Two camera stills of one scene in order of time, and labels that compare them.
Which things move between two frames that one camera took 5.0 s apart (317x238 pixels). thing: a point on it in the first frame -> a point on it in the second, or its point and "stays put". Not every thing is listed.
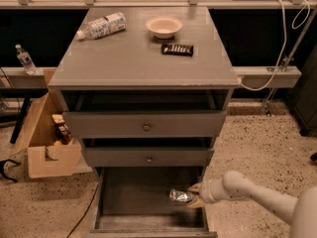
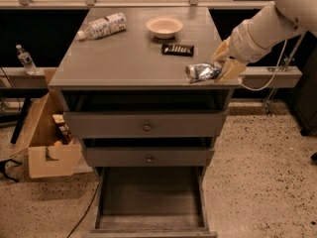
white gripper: x=205 y=192 -> x=242 y=44
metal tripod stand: x=290 y=59 stays put
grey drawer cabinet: x=147 y=91 stays put
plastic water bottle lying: x=102 y=26 stays put
